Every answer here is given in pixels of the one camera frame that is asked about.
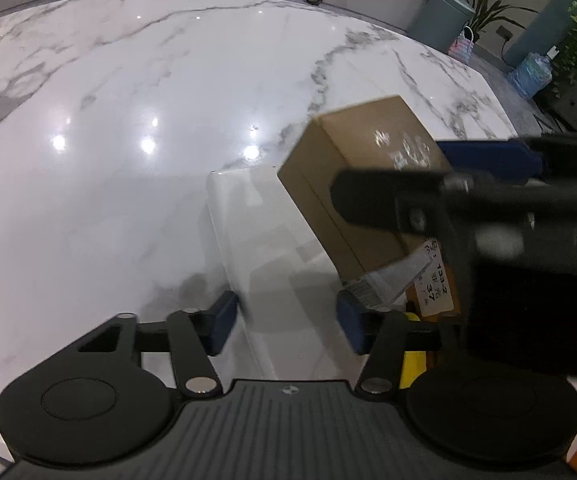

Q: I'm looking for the grey round bin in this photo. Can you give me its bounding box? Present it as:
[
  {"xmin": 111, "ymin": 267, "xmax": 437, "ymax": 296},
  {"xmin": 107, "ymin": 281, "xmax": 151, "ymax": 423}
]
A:
[{"xmin": 411, "ymin": 0, "xmax": 477, "ymax": 53}]

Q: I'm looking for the white lotion tube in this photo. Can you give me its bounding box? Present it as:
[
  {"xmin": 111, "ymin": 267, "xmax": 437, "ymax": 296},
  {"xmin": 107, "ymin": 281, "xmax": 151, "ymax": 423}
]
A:
[{"xmin": 343, "ymin": 250, "xmax": 437, "ymax": 311}]

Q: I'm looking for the blue water jug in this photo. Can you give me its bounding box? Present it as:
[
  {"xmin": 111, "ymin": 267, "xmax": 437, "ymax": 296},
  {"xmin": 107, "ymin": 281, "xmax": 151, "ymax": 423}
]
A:
[{"xmin": 509, "ymin": 52, "xmax": 553, "ymax": 98}]

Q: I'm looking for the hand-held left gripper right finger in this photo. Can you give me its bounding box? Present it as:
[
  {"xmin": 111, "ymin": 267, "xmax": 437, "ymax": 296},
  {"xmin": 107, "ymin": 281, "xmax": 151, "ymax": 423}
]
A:
[{"xmin": 336, "ymin": 292, "xmax": 443, "ymax": 395}]

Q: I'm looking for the brown cardboard box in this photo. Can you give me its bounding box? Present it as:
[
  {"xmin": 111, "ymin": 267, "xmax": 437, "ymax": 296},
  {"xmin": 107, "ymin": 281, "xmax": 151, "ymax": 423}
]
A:
[{"xmin": 277, "ymin": 95, "xmax": 454, "ymax": 281}]

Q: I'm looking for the white rectangular box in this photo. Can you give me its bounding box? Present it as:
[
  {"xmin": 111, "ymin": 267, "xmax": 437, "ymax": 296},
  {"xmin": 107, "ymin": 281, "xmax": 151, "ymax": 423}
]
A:
[{"xmin": 204, "ymin": 164, "xmax": 369, "ymax": 383}]

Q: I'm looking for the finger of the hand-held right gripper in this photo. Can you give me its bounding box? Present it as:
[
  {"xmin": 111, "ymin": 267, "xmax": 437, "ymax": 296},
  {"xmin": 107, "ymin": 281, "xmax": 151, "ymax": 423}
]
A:
[
  {"xmin": 329, "ymin": 167, "xmax": 475, "ymax": 237},
  {"xmin": 437, "ymin": 134, "xmax": 577, "ymax": 182}
]

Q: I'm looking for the orange cardboard box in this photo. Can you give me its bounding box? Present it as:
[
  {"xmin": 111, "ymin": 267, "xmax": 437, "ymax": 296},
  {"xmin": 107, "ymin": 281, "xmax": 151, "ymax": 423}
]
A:
[{"xmin": 399, "ymin": 237, "xmax": 577, "ymax": 480}]

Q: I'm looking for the long-leaf potted plant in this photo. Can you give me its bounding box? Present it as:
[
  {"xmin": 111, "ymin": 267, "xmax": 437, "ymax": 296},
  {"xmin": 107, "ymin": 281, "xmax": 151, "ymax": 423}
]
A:
[{"xmin": 461, "ymin": 0, "xmax": 539, "ymax": 43}]

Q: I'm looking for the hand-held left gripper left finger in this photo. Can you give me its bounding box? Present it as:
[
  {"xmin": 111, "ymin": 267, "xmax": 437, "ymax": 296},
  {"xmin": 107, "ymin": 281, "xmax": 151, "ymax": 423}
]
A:
[{"xmin": 77, "ymin": 290, "xmax": 239, "ymax": 396}]

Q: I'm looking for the pink woven bag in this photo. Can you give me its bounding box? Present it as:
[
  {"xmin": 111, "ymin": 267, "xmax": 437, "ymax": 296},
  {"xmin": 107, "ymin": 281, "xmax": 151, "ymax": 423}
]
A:
[{"xmin": 447, "ymin": 24, "xmax": 475, "ymax": 66}]

